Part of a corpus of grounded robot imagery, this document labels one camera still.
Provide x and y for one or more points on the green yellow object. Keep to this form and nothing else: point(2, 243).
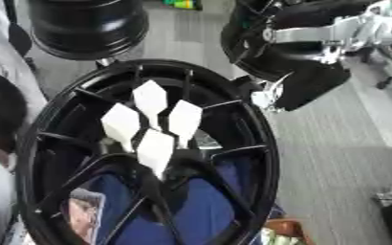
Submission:
point(181, 3)

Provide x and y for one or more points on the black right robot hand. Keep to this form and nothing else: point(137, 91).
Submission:
point(311, 84)

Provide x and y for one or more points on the person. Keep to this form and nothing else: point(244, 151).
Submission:
point(1, 105)

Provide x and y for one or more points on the brown box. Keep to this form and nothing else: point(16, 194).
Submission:
point(288, 228)

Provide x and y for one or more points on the printed picture card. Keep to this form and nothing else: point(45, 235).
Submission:
point(85, 213)

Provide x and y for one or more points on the black spoked wheel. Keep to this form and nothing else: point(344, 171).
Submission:
point(60, 127)

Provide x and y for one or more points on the white pin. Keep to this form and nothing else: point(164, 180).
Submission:
point(155, 150)
point(120, 122)
point(149, 97)
point(185, 119)

